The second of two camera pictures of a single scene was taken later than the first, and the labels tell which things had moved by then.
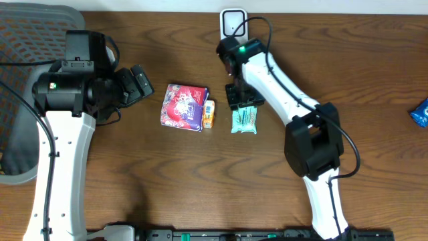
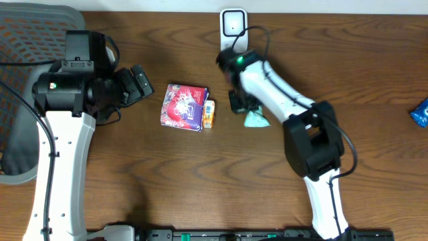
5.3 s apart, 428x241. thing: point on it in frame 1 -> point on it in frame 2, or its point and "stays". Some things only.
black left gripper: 134,87 stays
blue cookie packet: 420,114 stays
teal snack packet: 244,120 -> 256,119
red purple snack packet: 182,107 stays
